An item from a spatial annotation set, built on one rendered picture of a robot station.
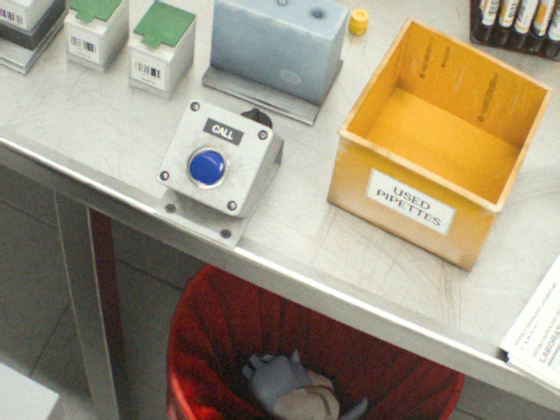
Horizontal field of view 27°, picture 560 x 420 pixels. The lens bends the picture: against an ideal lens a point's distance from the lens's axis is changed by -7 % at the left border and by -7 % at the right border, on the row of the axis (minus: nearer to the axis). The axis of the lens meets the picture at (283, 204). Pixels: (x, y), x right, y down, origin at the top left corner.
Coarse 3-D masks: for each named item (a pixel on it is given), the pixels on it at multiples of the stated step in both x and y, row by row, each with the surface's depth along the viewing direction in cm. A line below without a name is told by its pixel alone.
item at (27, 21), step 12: (0, 0) 98; (12, 0) 97; (24, 0) 97; (36, 0) 98; (48, 0) 100; (0, 12) 99; (12, 12) 98; (24, 12) 97; (36, 12) 99; (24, 24) 99
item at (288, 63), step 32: (224, 0) 94; (256, 0) 94; (288, 0) 95; (320, 0) 95; (224, 32) 97; (256, 32) 96; (288, 32) 94; (320, 32) 93; (224, 64) 101; (256, 64) 99; (288, 64) 98; (320, 64) 96; (256, 96) 101; (288, 96) 101; (320, 96) 99
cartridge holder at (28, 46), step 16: (64, 0) 102; (48, 16) 101; (64, 16) 104; (0, 32) 101; (16, 32) 100; (32, 32) 99; (48, 32) 102; (0, 48) 101; (16, 48) 101; (32, 48) 101; (16, 64) 100; (32, 64) 102
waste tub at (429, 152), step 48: (432, 48) 96; (384, 96) 99; (432, 96) 101; (480, 96) 98; (528, 96) 95; (384, 144) 99; (432, 144) 100; (480, 144) 100; (528, 144) 90; (336, 192) 95; (384, 192) 92; (432, 192) 89; (480, 192) 98; (432, 240) 94; (480, 240) 91
